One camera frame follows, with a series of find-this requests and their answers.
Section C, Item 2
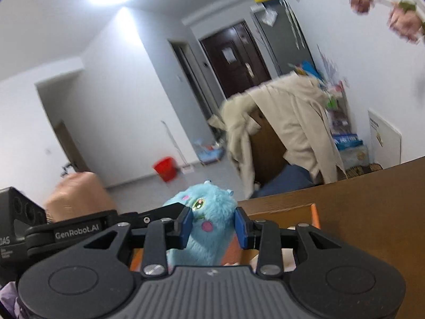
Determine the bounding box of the lavender cloth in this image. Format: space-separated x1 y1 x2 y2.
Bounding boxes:
0 281 24 319

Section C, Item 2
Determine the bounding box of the grey refrigerator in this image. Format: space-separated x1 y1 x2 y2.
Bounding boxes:
250 0 314 76

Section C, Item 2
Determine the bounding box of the red bucket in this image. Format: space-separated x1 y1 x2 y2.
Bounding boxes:
152 157 178 183

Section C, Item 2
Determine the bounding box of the white flat board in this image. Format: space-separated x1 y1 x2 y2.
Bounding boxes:
367 108 402 170

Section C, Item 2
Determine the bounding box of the cluttered storage shelf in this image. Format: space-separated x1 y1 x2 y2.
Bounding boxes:
289 45 370 173

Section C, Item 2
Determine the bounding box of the pink suitcase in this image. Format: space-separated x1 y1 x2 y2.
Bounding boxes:
43 172 117 223

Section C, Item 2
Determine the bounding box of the beige coat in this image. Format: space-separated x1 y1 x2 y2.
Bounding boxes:
209 72 347 197

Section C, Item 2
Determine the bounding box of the blue plush toy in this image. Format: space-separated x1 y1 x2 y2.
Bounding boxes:
163 180 238 266

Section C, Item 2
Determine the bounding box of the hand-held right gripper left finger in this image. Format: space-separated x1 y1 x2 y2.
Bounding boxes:
83 207 194 278

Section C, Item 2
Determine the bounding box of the clear plastic bag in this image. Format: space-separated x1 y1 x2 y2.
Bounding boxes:
259 7 278 27

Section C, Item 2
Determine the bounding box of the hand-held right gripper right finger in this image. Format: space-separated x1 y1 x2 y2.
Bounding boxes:
234 207 342 277

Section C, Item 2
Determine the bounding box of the white mop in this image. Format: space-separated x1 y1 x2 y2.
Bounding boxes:
161 120 195 174

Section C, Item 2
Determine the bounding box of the blue denim cloth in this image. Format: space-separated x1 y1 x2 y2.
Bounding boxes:
254 165 315 198

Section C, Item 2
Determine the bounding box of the dried pink rose bouquet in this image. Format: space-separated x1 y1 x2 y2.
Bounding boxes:
342 0 425 45

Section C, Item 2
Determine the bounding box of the dark brown entrance door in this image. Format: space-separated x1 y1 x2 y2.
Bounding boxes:
199 21 272 99

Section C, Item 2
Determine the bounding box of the brown woven mat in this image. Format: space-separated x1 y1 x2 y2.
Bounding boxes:
345 163 382 178

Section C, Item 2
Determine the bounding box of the red storage basket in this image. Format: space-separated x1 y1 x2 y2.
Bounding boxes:
129 202 322 271

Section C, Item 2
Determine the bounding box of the brown chair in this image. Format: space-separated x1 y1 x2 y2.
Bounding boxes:
249 111 289 187

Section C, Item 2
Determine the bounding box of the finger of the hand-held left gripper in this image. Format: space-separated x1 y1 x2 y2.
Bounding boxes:
118 203 190 230

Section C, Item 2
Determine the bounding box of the grey interior door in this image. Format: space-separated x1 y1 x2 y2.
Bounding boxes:
169 40 213 117

